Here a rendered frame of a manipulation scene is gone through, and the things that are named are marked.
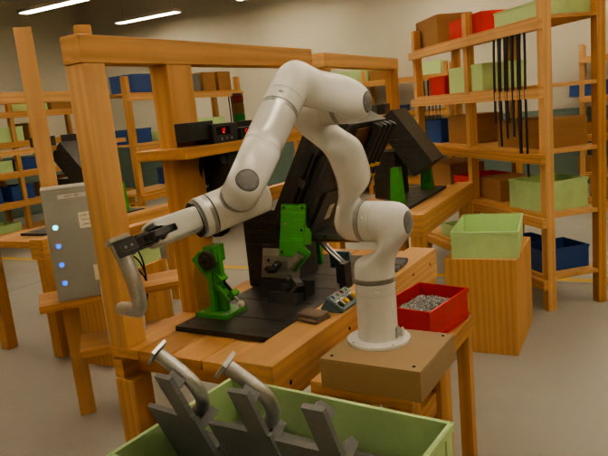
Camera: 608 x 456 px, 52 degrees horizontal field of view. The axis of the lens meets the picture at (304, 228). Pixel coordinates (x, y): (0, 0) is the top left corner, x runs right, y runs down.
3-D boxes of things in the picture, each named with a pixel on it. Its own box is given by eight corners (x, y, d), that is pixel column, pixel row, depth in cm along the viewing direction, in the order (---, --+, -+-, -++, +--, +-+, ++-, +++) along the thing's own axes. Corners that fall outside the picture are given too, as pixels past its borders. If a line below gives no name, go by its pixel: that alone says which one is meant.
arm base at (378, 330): (416, 330, 193) (413, 272, 190) (401, 353, 176) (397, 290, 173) (358, 327, 201) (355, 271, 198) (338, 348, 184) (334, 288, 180)
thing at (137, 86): (258, 223, 953) (241, 71, 910) (151, 264, 741) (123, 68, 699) (228, 223, 978) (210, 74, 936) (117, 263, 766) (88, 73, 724)
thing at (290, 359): (437, 276, 313) (435, 247, 311) (277, 413, 188) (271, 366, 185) (411, 275, 321) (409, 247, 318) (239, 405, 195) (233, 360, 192)
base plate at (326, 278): (394, 261, 301) (394, 256, 301) (270, 343, 209) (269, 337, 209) (318, 257, 323) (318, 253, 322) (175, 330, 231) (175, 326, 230)
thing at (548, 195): (544, 313, 459) (535, -29, 415) (416, 251, 680) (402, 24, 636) (607, 301, 471) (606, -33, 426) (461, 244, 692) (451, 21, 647)
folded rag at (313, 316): (295, 320, 223) (294, 312, 222) (309, 314, 229) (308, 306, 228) (317, 325, 216) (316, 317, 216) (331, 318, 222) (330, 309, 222)
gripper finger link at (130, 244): (145, 230, 120) (112, 243, 117) (148, 227, 117) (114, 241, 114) (152, 245, 120) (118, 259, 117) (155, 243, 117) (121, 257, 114)
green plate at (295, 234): (313, 257, 252) (315, 205, 253) (303, 257, 245) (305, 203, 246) (289, 256, 258) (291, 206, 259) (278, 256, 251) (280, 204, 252)
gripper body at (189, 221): (186, 205, 131) (137, 224, 126) (199, 195, 122) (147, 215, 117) (201, 238, 131) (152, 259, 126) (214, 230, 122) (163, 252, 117)
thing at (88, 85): (328, 248, 342) (312, 66, 323) (128, 349, 216) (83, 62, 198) (314, 247, 346) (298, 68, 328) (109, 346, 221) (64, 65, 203)
